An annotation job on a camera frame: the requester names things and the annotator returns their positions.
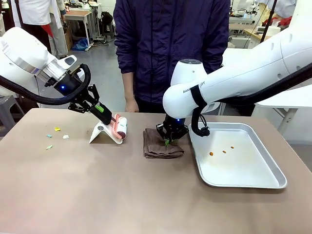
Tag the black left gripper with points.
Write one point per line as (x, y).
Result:
(70, 85)

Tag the light wooden workbench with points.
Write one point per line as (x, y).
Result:
(246, 31)

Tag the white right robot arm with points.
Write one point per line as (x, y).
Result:
(243, 73)

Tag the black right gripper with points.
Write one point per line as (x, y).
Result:
(174, 124)

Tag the person's purple jacket torso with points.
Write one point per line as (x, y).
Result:
(158, 36)

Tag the person's right hand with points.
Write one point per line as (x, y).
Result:
(131, 106)

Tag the black stool with bag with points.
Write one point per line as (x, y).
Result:
(107, 19)

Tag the background desk wooden top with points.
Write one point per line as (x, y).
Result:
(78, 14)

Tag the white folded stand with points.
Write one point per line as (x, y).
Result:
(102, 132)

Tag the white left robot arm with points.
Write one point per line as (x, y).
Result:
(19, 53)

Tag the person's right forearm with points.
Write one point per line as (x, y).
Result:
(128, 85)

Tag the cardboard box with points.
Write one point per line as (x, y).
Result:
(69, 36)

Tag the black pole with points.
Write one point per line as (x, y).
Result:
(269, 19)

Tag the silver metal tray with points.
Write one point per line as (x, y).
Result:
(243, 165)

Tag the blue plastic bag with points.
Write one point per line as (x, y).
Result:
(80, 45)

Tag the brown cloth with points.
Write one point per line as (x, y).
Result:
(156, 146)

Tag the grey plastic stool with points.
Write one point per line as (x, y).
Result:
(8, 109)

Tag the white side table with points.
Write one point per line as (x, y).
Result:
(280, 100)

